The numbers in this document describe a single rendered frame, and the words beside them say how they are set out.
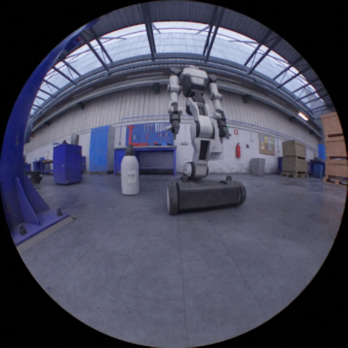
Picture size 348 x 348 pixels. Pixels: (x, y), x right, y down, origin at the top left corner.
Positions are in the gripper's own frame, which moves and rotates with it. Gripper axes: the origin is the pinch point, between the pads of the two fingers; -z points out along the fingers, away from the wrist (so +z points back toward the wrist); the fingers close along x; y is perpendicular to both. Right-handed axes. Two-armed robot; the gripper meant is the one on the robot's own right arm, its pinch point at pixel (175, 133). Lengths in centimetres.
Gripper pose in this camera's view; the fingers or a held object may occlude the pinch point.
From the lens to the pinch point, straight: 88.5
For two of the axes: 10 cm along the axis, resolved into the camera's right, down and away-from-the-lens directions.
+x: 1.5, -1.1, -9.8
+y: 9.9, -0.1, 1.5
